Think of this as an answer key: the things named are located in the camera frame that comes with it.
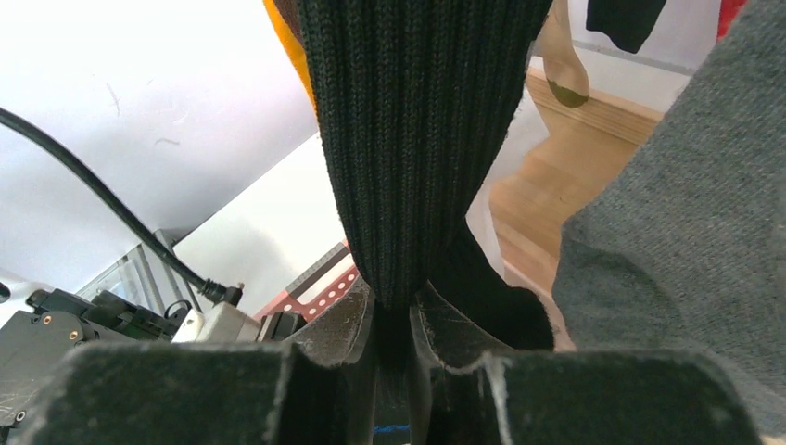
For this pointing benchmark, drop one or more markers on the black ribbed sock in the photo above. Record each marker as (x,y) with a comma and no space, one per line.
(414,100)

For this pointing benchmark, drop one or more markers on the mustard yellow sock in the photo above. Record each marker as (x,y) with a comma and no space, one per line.
(284,17)

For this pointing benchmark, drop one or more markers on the pink perforated plastic basket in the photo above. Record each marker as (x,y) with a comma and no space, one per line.
(318,287)

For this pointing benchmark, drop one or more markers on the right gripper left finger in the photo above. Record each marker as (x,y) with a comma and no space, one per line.
(315,387)

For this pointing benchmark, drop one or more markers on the red sock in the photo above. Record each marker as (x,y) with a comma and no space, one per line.
(728,11)

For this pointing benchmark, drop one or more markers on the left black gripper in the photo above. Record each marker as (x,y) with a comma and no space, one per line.
(33,343)

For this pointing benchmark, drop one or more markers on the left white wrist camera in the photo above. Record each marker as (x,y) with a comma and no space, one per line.
(223,323)

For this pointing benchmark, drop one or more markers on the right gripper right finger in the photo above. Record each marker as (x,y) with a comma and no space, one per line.
(466,387)

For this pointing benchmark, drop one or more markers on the grey sock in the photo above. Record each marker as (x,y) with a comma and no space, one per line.
(685,248)

